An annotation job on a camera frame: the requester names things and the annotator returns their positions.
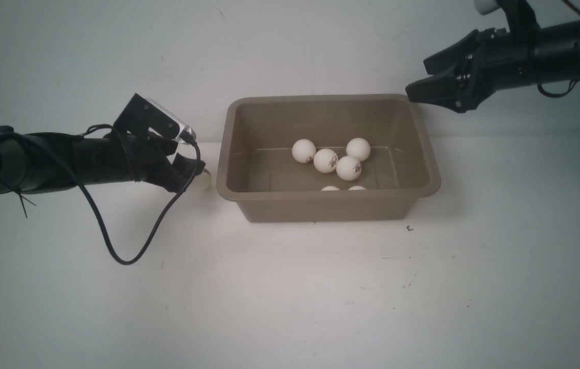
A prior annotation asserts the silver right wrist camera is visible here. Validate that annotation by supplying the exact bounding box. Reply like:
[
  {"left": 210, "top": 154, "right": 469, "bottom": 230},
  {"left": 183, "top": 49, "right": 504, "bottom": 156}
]
[{"left": 473, "top": 0, "right": 501, "bottom": 16}]

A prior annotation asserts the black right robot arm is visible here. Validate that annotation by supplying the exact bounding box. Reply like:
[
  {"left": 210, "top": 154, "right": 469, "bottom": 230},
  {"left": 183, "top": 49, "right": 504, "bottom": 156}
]
[{"left": 406, "top": 1, "right": 580, "bottom": 114}]

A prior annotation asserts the plain white front ball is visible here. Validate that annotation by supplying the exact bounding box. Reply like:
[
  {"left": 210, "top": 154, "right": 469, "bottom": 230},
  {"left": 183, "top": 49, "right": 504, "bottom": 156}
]
[{"left": 346, "top": 137, "right": 371, "bottom": 162}]

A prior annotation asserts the white ball with printed logo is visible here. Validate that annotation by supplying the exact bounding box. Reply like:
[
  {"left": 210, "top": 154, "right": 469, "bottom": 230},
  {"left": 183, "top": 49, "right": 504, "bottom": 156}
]
[{"left": 292, "top": 139, "right": 317, "bottom": 164}]

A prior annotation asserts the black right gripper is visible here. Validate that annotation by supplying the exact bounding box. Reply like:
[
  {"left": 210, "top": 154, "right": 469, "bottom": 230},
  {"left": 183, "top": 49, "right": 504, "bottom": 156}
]
[{"left": 405, "top": 1, "right": 540, "bottom": 113}]

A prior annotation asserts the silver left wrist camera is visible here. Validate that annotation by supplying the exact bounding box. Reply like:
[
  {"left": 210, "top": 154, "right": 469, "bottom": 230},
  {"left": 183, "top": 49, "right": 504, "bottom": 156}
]
[{"left": 146, "top": 98, "right": 197, "bottom": 145}]

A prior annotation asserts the black left camera cable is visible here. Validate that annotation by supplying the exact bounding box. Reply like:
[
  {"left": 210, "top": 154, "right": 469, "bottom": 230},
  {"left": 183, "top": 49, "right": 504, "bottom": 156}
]
[{"left": 13, "top": 123, "right": 203, "bottom": 266}]

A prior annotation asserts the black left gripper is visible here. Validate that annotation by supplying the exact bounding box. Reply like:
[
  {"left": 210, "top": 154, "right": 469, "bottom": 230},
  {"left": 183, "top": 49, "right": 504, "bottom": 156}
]
[{"left": 113, "top": 93, "right": 205, "bottom": 192}]

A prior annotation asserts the black camera cable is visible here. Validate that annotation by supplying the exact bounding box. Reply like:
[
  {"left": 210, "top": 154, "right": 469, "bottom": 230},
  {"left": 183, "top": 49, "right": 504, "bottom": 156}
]
[
  {"left": 536, "top": 0, "right": 580, "bottom": 99},
  {"left": 13, "top": 123, "right": 203, "bottom": 266}
]

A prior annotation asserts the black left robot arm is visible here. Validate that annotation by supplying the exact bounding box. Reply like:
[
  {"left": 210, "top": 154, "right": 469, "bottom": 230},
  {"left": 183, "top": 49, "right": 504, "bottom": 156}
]
[{"left": 0, "top": 94, "right": 205, "bottom": 194}]

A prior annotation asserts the beige plastic bin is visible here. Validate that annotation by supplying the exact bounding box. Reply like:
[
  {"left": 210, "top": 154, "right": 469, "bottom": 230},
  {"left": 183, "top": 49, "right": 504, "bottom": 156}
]
[{"left": 216, "top": 94, "right": 441, "bottom": 223}]

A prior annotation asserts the black right camera cable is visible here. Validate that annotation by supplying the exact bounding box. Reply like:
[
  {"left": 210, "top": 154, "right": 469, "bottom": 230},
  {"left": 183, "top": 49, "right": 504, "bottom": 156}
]
[{"left": 536, "top": 0, "right": 580, "bottom": 99}]

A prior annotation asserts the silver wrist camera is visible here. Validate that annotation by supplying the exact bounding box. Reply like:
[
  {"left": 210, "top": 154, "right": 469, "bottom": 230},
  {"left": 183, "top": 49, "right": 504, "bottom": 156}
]
[
  {"left": 146, "top": 98, "right": 197, "bottom": 145},
  {"left": 473, "top": 0, "right": 501, "bottom": 16}
]

